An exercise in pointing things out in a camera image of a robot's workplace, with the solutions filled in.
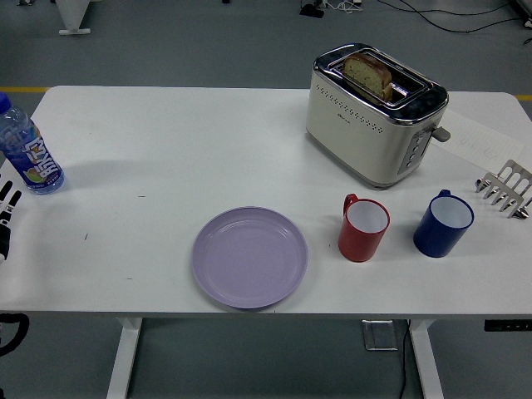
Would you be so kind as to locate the white stand foot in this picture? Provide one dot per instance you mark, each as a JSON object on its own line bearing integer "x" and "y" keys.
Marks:
{"x": 72, "y": 16}

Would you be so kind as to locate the metal floor socket plate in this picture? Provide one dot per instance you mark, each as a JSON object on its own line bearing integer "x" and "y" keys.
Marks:
{"x": 379, "y": 336}

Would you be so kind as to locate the silver metal rack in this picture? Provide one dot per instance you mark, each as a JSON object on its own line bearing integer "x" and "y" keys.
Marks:
{"x": 513, "y": 176}

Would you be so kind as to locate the black table control panel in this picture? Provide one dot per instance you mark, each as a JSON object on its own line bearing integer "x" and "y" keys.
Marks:
{"x": 507, "y": 325}

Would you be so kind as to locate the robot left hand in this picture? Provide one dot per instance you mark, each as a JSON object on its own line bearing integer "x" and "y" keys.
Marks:
{"x": 5, "y": 237}

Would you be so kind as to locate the red mug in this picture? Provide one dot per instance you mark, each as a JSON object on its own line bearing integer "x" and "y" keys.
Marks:
{"x": 357, "y": 245}

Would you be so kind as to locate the white paper sheet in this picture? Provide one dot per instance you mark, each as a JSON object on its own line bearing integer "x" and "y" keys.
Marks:
{"x": 478, "y": 141}

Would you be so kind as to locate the bread slice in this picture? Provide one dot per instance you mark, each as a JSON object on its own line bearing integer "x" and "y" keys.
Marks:
{"x": 367, "y": 75}

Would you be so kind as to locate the blue drink bottle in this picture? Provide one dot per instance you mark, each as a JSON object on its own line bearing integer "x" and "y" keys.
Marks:
{"x": 33, "y": 162}

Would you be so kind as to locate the cream and chrome toaster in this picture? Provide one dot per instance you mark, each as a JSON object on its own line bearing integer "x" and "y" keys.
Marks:
{"x": 357, "y": 141}

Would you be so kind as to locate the blue mug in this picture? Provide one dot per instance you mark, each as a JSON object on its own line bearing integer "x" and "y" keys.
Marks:
{"x": 436, "y": 239}

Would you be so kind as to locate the black floor device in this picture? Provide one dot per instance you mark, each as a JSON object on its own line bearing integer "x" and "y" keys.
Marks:
{"x": 311, "y": 10}

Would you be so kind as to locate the purple plastic plate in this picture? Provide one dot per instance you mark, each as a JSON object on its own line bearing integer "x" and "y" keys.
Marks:
{"x": 249, "y": 259}

